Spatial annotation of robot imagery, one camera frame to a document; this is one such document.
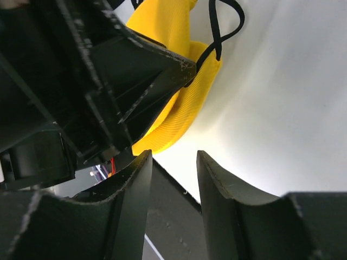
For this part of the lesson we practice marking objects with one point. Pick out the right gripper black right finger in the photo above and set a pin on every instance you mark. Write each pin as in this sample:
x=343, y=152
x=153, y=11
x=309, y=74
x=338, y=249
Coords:
x=244, y=222

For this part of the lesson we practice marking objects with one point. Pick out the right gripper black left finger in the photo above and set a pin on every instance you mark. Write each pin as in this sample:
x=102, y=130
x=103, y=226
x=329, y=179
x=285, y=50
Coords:
x=105, y=221

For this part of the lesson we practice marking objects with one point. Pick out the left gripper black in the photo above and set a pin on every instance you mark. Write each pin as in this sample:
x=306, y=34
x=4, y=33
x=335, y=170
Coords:
x=57, y=115

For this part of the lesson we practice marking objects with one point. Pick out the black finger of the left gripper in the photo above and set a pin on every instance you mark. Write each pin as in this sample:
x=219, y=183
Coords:
x=131, y=79

